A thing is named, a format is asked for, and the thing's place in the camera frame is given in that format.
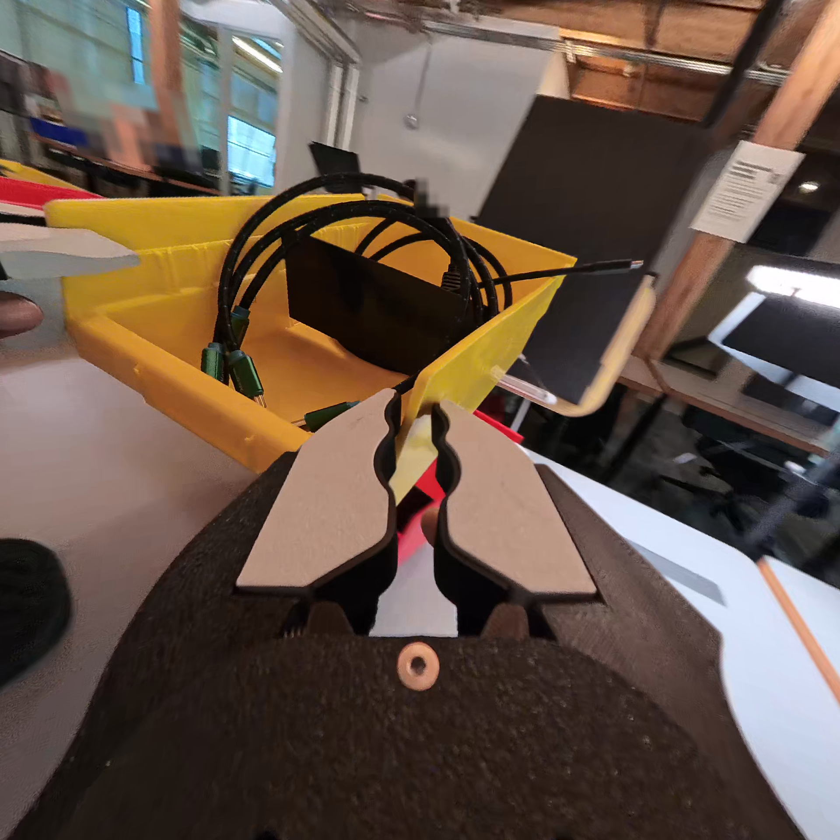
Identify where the white board stand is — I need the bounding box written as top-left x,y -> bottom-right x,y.
489,364 -> 560,406

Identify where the wooden office desk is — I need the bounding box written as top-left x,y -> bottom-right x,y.
617,354 -> 836,457

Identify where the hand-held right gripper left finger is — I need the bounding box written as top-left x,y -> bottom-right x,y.
235,389 -> 401,593

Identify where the red plastic bin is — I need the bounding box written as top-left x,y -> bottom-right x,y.
395,410 -> 525,565
0,176 -> 102,212

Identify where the grey tape strip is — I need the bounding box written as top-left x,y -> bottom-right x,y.
630,541 -> 727,606

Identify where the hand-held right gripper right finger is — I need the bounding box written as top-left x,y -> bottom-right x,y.
431,402 -> 599,599

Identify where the thick black braided hdmi cable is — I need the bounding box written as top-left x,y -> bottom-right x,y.
217,172 -> 476,408

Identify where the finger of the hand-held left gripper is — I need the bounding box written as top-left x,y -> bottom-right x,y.
0,225 -> 140,281

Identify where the person's left hand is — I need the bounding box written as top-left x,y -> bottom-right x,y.
0,292 -> 45,340

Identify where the white paper notice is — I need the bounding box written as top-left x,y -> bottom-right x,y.
689,140 -> 805,245

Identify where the yellow plastic bin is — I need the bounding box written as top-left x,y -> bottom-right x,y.
45,192 -> 578,503

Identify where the black bin divider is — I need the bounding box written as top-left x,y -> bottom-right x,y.
285,233 -> 470,375

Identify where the wooden post with notice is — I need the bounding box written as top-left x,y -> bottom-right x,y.
635,0 -> 840,363

